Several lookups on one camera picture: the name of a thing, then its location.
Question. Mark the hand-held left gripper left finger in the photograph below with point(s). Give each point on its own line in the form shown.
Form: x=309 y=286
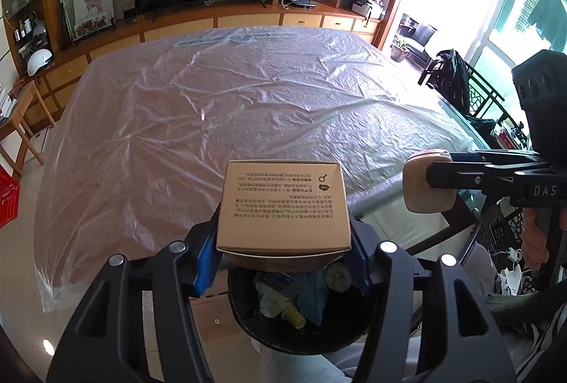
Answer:
x=206 y=263

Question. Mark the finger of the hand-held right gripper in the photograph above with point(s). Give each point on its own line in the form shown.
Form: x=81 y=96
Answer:
x=474 y=177
x=500 y=155

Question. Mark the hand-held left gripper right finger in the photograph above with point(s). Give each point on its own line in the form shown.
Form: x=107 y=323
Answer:
x=359 y=263

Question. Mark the tan rounded block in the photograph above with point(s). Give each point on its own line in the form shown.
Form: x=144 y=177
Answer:
x=427 y=183

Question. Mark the black trash bin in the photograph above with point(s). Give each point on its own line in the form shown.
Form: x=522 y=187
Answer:
x=301 y=334

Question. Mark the brown cardboard box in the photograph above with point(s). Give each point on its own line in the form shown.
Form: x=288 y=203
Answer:
x=283 y=205

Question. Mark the person's right forearm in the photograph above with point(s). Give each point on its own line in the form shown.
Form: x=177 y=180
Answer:
x=522 y=307

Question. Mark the person's right hand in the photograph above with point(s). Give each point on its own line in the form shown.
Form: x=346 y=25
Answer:
x=534 y=241

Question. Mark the black carved chair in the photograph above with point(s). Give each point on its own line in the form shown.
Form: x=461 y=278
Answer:
x=505 y=228

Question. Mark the hanging dark green garment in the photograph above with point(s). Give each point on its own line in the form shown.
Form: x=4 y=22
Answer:
x=549 y=21

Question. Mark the black jacket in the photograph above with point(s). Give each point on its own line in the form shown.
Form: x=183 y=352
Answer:
x=447 y=77

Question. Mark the white power adapter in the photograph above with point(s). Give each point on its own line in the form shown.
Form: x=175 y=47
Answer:
x=511 y=272

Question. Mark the dark outdoor sofa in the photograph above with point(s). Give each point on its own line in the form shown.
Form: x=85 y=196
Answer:
x=416 y=35

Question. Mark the clear plastic table cover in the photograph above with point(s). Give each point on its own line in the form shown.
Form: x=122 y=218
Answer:
x=212 y=108

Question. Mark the person's striped shirt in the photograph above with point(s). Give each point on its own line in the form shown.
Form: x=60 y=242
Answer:
x=545 y=349

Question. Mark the white printer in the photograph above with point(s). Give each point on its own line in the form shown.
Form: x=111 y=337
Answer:
x=367 y=7

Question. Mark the red crate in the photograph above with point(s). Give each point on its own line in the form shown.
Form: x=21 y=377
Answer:
x=8 y=197

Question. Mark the long wooden cabinet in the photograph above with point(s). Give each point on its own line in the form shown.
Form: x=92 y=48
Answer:
x=133 y=39

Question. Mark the small wooden side table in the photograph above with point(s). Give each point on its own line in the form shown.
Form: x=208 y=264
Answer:
x=20 y=108

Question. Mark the stack of books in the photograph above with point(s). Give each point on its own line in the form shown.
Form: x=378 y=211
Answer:
x=5 y=101

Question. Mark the white helmet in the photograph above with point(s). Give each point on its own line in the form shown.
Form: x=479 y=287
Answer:
x=40 y=63

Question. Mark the flower picture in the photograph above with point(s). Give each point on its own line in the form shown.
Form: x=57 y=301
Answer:
x=91 y=27

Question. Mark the giraffe picture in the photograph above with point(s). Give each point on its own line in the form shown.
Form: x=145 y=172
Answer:
x=92 y=1

